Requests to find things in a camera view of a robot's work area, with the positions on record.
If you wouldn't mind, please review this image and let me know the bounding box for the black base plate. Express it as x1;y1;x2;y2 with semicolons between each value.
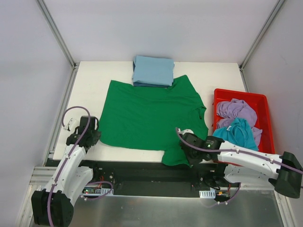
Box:
80;160;239;198

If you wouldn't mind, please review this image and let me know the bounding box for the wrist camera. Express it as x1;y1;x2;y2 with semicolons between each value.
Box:
63;118;79;131
178;129;194;135

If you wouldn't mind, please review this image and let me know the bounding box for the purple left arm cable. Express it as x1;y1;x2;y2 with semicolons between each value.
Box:
46;106;92;227

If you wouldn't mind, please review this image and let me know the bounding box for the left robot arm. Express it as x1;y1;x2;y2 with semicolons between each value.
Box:
31;116;101;227

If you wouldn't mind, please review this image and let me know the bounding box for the left aluminium frame post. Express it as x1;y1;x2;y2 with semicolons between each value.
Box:
35;0;80;70

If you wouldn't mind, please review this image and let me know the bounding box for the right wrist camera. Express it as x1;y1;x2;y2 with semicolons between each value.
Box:
178;129;194;135

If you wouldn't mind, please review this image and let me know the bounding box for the light blue folded t-shirt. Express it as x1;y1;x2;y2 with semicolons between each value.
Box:
132;55;175;87

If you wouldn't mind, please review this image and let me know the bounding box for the red plastic bin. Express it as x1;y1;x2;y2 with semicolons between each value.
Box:
213;88;276;154

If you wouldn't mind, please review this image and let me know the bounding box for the lavender crumpled t-shirt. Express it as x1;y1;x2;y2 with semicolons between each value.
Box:
216;98;262;146

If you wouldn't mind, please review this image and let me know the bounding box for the aluminium frame post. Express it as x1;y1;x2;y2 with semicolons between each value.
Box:
35;0;80;70
238;0;286;71

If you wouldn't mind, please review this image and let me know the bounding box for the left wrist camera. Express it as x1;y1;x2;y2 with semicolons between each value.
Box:
63;118;79;131

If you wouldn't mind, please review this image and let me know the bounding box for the right aluminium frame post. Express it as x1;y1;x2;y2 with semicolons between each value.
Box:
238;0;286;71

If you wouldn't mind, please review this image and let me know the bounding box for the green t-shirt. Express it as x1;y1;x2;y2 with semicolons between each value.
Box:
99;75;208;166

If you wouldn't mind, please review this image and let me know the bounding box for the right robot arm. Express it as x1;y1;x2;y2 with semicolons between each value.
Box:
177;129;303;199

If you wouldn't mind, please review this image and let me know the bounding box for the teal crumpled t-shirt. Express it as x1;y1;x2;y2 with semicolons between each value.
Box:
213;118;258;151

